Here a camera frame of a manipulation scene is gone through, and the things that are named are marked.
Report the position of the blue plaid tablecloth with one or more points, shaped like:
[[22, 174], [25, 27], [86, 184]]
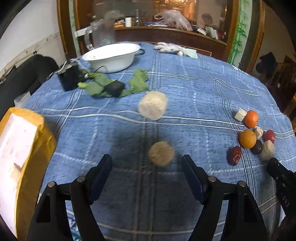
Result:
[[143, 201]]

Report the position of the black cube device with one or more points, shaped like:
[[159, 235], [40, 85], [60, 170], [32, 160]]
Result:
[[69, 76]]

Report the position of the small black adapter box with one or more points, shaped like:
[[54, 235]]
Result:
[[115, 88]]

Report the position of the clear plastic pitcher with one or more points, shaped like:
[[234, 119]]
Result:
[[99, 33]]

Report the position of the beige foam round piece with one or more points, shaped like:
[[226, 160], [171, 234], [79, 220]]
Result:
[[161, 153]]

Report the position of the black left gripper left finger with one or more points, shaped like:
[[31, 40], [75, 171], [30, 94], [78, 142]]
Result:
[[50, 220]]

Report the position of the orange tangerine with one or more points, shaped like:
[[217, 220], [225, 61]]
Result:
[[247, 139], [251, 119]]

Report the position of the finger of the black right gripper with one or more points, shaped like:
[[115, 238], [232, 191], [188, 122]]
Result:
[[285, 185]]

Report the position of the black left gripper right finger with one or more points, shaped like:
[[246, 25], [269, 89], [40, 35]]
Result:
[[243, 220]]

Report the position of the white foam cube small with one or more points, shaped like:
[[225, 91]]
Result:
[[258, 132]]

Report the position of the beige foam chunk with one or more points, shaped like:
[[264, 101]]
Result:
[[268, 150]]

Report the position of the yellow cardboard tray box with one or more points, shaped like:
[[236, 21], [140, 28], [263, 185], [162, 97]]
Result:
[[27, 146]]

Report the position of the green fabric leaves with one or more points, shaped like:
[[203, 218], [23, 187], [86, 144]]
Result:
[[101, 86]]

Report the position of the dark brown round fruit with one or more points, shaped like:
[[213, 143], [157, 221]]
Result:
[[257, 148]]

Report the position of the black leather sofa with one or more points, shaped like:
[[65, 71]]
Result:
[[27, 77]]

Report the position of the white work glove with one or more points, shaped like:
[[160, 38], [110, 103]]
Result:
[[170, 48]]

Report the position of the white enamel basin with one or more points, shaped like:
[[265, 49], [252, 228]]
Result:
[[114, 57]]

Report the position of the dark jacket on chair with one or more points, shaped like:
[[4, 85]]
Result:
[[267, 65]]

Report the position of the dark red jujube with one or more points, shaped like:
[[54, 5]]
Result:
[[234, 155]]

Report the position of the light green cloth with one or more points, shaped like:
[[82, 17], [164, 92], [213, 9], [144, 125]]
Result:
[[192, 53]]

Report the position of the large beige foam cylinder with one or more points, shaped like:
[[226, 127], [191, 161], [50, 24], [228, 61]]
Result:
[[153, 105]]

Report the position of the wooden counter shelf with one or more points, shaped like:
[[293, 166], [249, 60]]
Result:
[[203, 44]]

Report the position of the red apple ball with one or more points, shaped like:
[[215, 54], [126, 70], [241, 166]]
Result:
[[269, 135]]

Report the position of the white paper cup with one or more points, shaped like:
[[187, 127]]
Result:
[[128, 22]]

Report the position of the pink plastic bag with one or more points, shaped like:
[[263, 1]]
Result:
[[175, 18]]

